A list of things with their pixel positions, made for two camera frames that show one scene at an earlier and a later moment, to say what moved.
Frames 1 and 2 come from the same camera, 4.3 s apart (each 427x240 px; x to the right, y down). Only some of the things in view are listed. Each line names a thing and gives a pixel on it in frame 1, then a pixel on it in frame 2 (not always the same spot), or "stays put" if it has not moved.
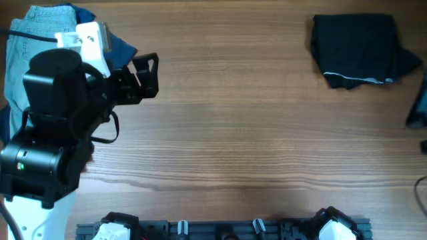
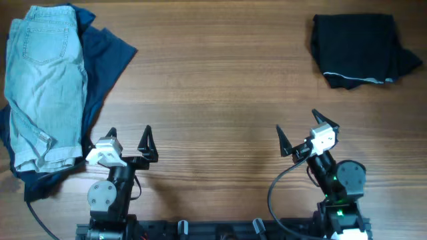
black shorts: [359, 49] stays put
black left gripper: [134, 93] → [149, 153]
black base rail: [213, 231] stays put
